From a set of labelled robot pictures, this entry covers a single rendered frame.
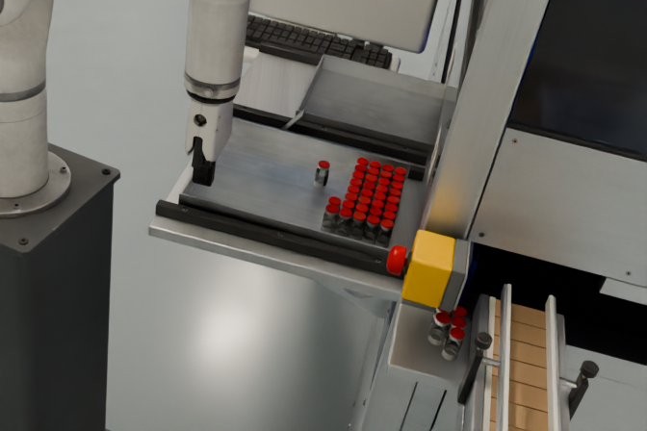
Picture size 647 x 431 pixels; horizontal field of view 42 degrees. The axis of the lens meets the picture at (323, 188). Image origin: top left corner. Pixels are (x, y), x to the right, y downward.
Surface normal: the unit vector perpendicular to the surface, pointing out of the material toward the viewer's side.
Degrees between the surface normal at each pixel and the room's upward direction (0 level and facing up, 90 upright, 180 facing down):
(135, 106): 0
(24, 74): 82
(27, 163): 90
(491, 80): 90
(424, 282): 90
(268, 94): 0
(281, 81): 0
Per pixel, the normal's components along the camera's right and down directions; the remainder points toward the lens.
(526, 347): 0.17, -0.80
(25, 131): 0.69, 0.51
